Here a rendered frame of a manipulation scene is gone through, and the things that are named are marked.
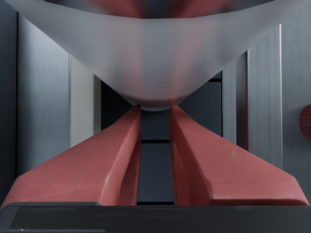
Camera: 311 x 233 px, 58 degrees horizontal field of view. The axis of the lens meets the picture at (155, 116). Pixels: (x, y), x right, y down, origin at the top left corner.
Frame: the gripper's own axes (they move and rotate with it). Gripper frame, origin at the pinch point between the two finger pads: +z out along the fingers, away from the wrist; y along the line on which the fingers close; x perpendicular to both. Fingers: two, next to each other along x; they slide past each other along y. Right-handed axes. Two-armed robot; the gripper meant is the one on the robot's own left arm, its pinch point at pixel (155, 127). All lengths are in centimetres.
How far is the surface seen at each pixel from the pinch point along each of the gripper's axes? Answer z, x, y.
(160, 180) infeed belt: 2.1, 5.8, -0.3
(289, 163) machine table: 6.3, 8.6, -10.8
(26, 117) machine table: 8.4, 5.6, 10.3
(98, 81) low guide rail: 3.7, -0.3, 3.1
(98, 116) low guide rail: 2.6, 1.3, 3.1
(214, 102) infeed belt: 5.0, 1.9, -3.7
